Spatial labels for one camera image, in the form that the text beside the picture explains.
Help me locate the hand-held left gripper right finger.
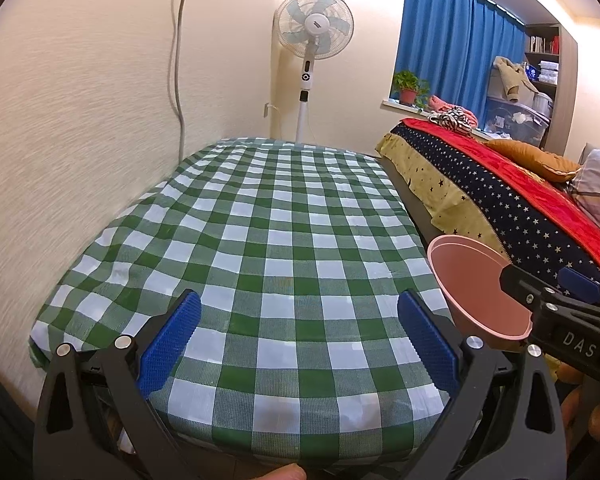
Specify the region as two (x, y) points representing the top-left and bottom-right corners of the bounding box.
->
(396, 288), (567, 480)

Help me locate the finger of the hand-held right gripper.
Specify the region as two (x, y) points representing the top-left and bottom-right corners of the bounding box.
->
(499, 262), (557, 307)
(556, 266), (600, 314)

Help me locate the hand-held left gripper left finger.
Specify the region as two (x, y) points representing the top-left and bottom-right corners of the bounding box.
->
(32, 288), (202, 480)

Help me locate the pink plastic bin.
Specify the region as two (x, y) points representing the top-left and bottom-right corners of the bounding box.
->
(426, 234), (535, 348)

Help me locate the person's left hand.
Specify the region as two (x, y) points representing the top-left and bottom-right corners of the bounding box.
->
(252, 462), (307, 480)

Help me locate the red blanket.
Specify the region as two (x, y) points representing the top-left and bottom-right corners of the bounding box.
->
(402, 117), (600, 271)

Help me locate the navy star blanket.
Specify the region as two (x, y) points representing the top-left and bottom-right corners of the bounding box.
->
(390, 122), (600, 291)

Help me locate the orange pillow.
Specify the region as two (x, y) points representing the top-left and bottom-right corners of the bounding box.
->
(485, 138), (581, 183)

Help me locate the yellow star bed sheet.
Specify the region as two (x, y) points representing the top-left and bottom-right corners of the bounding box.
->
(375, 132), (508, 256)

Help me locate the green checked tablecloth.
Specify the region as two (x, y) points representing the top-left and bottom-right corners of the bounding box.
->
(27, 136), (456, 466)

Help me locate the clear plastic storage box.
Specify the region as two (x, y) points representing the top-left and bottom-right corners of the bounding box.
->
(482, 97), (551, 148)

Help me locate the striped cloth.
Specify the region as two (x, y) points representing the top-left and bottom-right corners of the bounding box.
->
(427, 106), (473, 135)

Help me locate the wooden bookshelf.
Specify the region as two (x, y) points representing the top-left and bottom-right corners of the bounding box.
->
(522, 22), (578, 153)

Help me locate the beige jacket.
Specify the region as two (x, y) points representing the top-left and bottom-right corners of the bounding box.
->
(492, 57), (538, 103)

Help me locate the potted green plant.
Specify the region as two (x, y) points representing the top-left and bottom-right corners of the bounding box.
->
(392, 70), (431, 108)

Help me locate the row of books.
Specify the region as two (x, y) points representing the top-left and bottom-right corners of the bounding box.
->
(527, 35), (561, 54)

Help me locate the blue curtain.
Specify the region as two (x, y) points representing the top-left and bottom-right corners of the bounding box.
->
(394, 0), (528, 116)

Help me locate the white standing fan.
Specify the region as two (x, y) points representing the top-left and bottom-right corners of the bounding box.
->
(273, 0), (356, 143)

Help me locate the grey wall cable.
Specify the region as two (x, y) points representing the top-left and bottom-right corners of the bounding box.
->
(170, 0), (196, 163)

